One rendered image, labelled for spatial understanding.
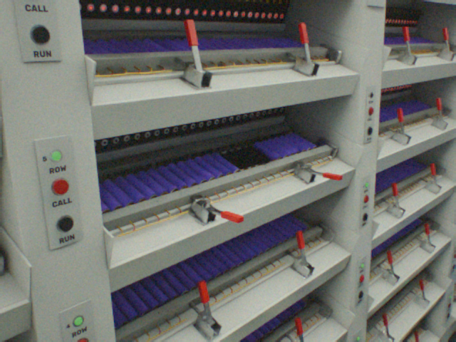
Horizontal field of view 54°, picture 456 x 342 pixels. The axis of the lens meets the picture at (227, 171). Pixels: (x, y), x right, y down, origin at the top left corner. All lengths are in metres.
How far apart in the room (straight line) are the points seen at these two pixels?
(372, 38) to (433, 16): 0.67
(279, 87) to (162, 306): 0.40
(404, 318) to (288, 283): 0.74
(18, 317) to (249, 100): 0.43
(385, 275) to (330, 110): 0.56
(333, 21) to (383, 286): 0.73
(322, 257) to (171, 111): 0.55
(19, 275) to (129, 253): 0.14
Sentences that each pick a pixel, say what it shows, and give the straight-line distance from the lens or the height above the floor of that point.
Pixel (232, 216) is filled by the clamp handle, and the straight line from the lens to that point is 0.64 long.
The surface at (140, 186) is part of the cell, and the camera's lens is 0.70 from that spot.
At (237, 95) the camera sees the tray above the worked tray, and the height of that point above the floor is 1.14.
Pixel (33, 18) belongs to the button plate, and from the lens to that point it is 0.50.
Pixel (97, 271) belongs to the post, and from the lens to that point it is 0.57.
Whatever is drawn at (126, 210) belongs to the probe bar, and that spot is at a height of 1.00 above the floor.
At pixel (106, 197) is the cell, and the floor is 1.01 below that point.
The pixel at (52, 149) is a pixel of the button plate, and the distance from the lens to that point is 0.51.
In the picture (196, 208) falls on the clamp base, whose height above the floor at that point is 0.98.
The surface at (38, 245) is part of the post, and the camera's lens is 0.53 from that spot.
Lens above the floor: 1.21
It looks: 15 degrees down
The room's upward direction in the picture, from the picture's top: 2 degrees counter-clockwise
